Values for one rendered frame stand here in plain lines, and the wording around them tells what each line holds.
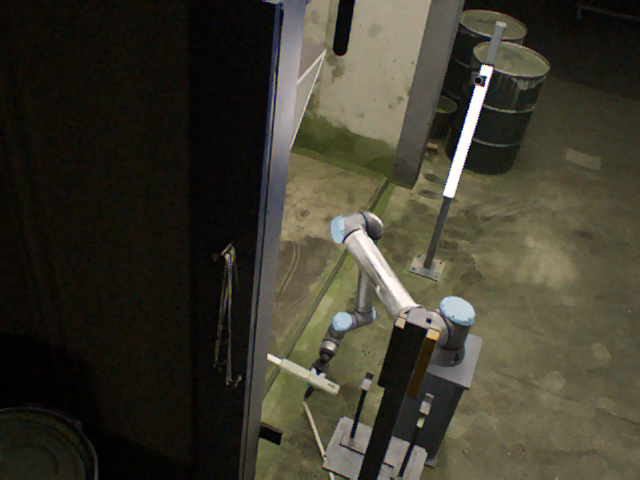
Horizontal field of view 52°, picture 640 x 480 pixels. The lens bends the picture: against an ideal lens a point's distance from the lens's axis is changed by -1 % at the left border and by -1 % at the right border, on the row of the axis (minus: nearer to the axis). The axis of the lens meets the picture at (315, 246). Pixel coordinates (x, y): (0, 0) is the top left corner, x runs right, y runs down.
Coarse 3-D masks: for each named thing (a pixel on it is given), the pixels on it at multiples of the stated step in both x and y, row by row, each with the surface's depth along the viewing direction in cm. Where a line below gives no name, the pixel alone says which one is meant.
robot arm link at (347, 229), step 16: (336, 224) 295; (352, 224) 294; (336, 240) 297; (352, 240) 291; (368, 240) 290; (352, 256) 292; (368, 256) 285; (368, 272) 283; (384, 272) 280; (384, 288) 277; (400, 288) 276; (384, 304) 278; (400, 304) 272; (432, 320) 266
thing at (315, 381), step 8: (272, 360) 318; (280, 360) 318; (280, 368) 318; (288, 368) 316; (296, 368) 317; (304, 368) 318; (296, 376) 317; (304, 376) 315; (312, 376) 316; (320, 376) 317; (312, 384) 317; (320, 384) 315; (328, 384) 315; (312, 392) 325; (328, 392) 316; (336, 392) 315
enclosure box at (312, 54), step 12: (312, 48) 273; (324, 48) 277; (300, 60) 263; (312, 60) 266; (300, 72) 257; (312, 72) 287; (300, 84) 292; (312, 84) 288; (300, 96) 296; (300, 108) 300; (300, 120) 301
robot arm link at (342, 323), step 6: (342, 312) 329; (336, 318) 327; (342, 318) 327; (348, 318) 328; (354, 318) 330; (330, 324) 333; (336, 324) 325; (342, 324) 325; (348, 324) 326; (354, 324) 330; (330, 330) 332; (336, 330) 328; (342, 330) 326; (348, 330) 330; (336, 336) 332; (342, 336) 333
